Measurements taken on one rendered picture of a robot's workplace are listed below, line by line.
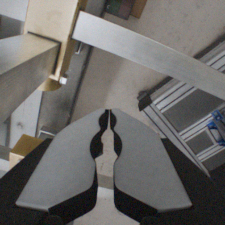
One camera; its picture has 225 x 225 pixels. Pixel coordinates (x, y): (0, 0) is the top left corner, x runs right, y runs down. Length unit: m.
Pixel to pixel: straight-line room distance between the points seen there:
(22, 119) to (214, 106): 0.98
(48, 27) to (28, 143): 0.19
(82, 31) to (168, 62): 0.10
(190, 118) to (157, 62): 0.90
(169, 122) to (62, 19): 0.94
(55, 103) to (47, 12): 0.26
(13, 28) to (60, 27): 0.31
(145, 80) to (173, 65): 0.92
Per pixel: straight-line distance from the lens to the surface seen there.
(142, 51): 0.20
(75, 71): 0.37
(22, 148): 0.30
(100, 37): 0.20
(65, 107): 0.41
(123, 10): 0.35
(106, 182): 0.34
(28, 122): 0.58
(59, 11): 0.19
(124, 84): 1.12
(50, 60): 0.18
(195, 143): 1.23
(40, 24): 0.20
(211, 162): 1.42
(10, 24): 0.50
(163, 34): 1.09
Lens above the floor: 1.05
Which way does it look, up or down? 60 degrees down
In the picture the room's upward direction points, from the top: 180 degrees counter-clockwise
